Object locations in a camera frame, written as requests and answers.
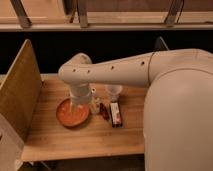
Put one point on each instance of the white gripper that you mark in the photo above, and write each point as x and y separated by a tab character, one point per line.
79	95

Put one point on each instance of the clear plastic cup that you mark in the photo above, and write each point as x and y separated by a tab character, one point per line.
113	92

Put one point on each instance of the dark red snack packet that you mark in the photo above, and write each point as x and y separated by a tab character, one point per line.
104	112

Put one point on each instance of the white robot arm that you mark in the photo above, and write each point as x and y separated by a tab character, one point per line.
178	107

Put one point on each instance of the black white snack bar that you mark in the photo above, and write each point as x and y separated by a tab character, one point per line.
115	115

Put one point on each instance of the wooden side panel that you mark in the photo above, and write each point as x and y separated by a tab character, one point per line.
19	92

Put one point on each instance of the wooden shelf with metal brackets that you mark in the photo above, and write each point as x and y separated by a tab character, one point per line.
105	15

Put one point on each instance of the small clear bottle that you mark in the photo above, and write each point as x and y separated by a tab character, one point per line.
95	102

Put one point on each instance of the orange plate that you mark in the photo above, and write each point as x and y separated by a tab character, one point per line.
70	115

